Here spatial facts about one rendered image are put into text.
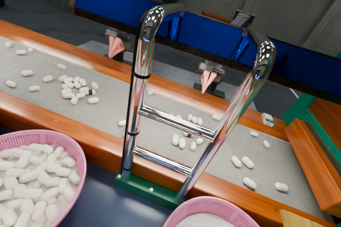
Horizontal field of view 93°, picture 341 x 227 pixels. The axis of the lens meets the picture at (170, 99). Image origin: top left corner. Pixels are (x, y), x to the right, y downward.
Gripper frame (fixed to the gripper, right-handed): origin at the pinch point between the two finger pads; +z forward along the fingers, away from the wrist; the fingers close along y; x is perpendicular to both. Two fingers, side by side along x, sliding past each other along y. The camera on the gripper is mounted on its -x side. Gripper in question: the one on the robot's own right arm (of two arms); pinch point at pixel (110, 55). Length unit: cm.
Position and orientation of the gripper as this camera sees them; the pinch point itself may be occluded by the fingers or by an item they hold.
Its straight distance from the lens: 71.4
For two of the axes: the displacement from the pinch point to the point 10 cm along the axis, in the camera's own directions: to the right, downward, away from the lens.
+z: -3.5, 9.0, -2.5
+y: 9.4, 3.4, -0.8
